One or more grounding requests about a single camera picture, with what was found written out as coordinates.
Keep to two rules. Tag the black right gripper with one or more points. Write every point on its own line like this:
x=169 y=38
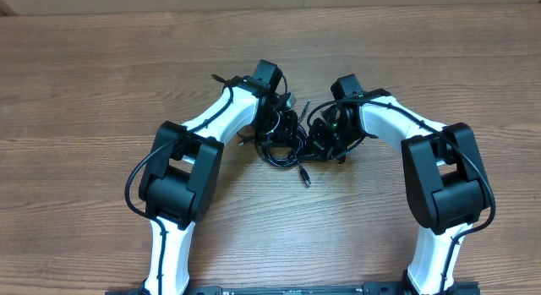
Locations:
x=319 y=139

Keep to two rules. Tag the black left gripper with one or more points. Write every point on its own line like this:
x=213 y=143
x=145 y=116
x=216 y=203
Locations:
x=288 y=135

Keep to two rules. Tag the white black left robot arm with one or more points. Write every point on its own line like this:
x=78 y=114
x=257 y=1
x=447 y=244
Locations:
x=179 y=176

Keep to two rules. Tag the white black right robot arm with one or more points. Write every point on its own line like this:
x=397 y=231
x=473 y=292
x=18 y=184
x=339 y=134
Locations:
x=445 y=180

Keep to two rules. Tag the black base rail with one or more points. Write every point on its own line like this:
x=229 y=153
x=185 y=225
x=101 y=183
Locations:
x=291 y=289

